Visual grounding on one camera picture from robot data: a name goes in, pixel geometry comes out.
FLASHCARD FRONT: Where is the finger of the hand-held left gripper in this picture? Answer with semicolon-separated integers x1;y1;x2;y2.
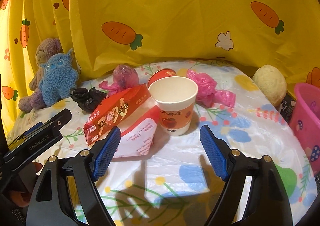
37;108;73;133
19;121;44;140

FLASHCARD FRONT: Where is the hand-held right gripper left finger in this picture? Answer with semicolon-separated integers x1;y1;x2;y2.
26;126;122;226

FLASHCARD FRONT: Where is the red paper cup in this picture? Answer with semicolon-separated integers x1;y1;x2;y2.
147;69;177;89

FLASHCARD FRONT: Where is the blue plush monster toy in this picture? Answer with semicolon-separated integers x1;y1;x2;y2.
39;48;81;106

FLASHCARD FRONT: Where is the black printed box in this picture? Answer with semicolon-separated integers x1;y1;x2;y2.
279;93;297;122

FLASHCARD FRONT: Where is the white apple print paper cup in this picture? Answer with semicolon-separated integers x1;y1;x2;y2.
148;76;199;136

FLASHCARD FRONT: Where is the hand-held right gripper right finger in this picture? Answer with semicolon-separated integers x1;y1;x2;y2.
200;124;293;226

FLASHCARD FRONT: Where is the pink plastic bag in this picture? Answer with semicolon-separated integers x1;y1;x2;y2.
186;69;236;108
99;64;140;96

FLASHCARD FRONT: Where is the beige plush ball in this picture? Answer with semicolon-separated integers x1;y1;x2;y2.
252;65;287;107

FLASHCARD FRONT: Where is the red snack packet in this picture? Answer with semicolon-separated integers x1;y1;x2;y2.
83;84;158;159

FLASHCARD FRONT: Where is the pink mushroom print bucket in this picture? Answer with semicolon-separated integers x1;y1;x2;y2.
290;83;320;164

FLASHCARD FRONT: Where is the person's left hand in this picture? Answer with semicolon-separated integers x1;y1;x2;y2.
7;161;43;208

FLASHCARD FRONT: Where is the purple teddy bear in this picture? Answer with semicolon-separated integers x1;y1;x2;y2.
18;38;63;112

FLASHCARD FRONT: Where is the black plastic bag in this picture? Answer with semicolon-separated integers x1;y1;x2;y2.
71;87;107;112

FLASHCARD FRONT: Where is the floral plastic tablecloth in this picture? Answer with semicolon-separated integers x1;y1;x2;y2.
5;59;318;226

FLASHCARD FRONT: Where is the yellow carrot print curtain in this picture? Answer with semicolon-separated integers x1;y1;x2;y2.
0;0;320;121

